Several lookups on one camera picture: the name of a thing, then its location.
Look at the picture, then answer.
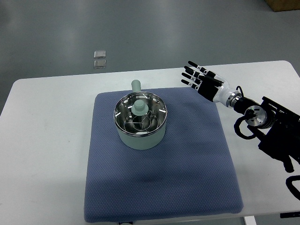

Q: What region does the brown cardboard box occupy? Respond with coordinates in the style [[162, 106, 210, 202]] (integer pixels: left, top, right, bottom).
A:
[[265, 0, 300, 12]]

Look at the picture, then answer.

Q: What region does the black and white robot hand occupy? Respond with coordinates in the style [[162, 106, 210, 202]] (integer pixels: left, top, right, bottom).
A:
[[181, 61, 242, 108]]

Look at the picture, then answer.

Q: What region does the blue quilted mat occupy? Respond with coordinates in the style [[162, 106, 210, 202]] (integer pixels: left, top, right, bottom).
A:
[[84, 87, 243, 223]]

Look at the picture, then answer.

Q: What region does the pale green pot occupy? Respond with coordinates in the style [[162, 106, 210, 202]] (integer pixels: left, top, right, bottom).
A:
[[113, 80, 167, 150]]

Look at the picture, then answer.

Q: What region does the glass lid with green knob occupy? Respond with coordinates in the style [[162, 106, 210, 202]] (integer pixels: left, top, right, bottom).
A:
[[114, 91, 167, 137]]

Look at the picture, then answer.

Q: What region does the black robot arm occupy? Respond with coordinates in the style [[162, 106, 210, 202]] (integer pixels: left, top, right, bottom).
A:
[[232, 86, 300, 173]]

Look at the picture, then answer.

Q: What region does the white table leg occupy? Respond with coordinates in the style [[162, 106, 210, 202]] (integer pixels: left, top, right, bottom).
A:
[[244, 216, 257, 225]]

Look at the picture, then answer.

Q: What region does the lower metal floor plate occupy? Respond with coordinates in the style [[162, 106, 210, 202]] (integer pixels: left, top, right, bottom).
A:
[[94, 59, 106, 69]]

